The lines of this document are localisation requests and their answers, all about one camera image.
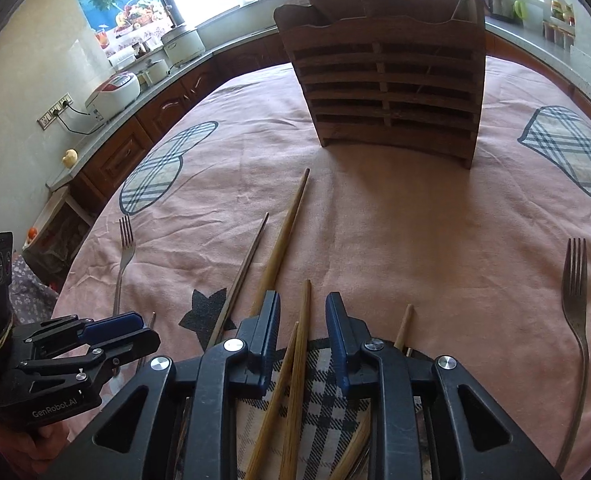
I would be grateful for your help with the yellow round object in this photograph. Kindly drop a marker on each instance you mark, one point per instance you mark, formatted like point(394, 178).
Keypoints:
point(69, 158)

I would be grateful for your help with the wooden slatted utensil holder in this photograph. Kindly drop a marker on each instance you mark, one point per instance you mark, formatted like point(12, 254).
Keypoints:
point(385, 85)

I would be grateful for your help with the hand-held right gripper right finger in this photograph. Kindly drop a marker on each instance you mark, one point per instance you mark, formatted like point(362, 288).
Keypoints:
point(338, 345)

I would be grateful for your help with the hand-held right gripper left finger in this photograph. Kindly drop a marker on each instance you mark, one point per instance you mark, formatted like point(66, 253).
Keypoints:
point(270, 340)

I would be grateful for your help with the white cylindrical rice cooker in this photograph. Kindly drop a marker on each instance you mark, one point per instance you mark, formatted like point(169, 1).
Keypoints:
point(183, 45)

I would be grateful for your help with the dark wooden chopstick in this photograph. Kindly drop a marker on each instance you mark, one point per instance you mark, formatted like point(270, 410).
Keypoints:
point(240, 280)

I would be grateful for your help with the spice jar set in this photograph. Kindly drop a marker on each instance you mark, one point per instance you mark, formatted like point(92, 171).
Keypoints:
point(559, 34)

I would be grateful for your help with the person's left hand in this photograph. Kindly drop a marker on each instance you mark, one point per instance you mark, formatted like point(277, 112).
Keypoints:
point(25, 442)

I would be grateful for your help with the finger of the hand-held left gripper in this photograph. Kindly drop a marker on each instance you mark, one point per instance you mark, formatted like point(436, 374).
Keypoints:
point(130, 342)
point(115, 322)

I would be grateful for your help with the long brown wooden chopstick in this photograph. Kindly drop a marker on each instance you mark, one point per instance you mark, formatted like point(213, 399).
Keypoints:
point(285, 237)

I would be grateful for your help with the green plastic cup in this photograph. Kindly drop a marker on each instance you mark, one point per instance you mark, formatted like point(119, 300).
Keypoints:
point(520, 10)

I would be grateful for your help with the steel electric kettle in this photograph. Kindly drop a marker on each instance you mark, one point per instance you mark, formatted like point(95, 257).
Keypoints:
point(501, 1)

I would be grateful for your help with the grey kitchen countertop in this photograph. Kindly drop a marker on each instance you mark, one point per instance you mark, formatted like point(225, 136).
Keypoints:
point(70, 175)

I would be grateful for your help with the metal fork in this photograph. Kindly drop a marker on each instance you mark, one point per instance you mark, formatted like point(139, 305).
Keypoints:
point(575, 305)
point(127, 245)

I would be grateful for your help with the pink plaid-patch tablecloth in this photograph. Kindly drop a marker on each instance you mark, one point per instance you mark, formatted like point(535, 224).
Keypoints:
point(400, 220)

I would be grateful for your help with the wall socket strip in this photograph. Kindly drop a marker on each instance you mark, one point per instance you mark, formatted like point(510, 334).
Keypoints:
point(54, 109)

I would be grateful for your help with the wooden base cabinets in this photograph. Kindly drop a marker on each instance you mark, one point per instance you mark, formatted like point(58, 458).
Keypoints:
point(125, 145)

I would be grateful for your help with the purple floral cloth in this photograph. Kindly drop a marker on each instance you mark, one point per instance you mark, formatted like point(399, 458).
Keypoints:
point(30, 290)

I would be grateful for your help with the white paper roll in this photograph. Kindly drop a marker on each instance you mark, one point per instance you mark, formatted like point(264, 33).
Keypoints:
point(123, 59)

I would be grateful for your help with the red and white rice cooker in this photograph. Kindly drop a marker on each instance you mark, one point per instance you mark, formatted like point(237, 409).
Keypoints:
point(112, 95)

